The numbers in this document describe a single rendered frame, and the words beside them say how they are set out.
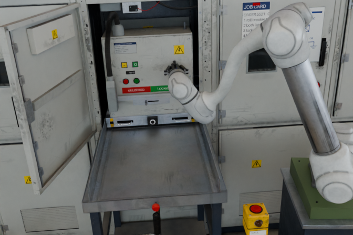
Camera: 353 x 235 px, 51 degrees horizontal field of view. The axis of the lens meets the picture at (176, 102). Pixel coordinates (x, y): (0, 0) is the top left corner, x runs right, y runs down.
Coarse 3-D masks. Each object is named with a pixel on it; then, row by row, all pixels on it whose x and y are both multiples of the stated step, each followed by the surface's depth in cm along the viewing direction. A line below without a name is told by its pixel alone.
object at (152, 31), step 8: (112, 32) 212; (128, 32) 210; (136, 32) 209; (144, 32) 208; (152, 32) 208; (160, 32) 207; (168, 32) 206; (176, 32) 205; (184, 32) 204; (192, 48) 204; (192, 56) 206; (104, 64) 204; (192, 64) 207
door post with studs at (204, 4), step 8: (200, 0) 195; (208, 0) 195; (200, 8) 196; (208, 8) 196; (200, 16) 198; (208, 16) 198; (200, 24) 200; (208, 24) 199; (200, 32) 201; (208, 32) 201; (200, 40) 203; (208, 40) 203; (200, 48) 203; (208, 48) 205; (200, 56) 206; (208, 56) 206; (200, 64) 208; (208, 64) 208; (200, 72) 210; (208, 72) 210; (200, 80) 211; (208, 80) 212; (200, 88) 214; (208, 88) 214; (208, 128) 224; (208, 232) 255
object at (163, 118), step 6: (156, 114) 217; (162, 114) 217; (168, 114) 217; (174, 114) 217; (180, 114) 217; (186, 114) 218; (108, 120) 216; (120, 120) 216; (126, 120) 216; (132, 120) 217; (138, 120) 217; (144, 120) 217; (162, 120) 218; (168, 120) 218; (108, 126) 217
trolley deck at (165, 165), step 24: (120, 144) 202; (144, 144) 201; (168, 144) 200; (192, 144) 199; (120, 168) 180; (144, 168) 179; (168, 168) 178; (192, 168) 177; (120, 192) 162; (144, 192) 162; (168, 192) 161; (192, 192) 160
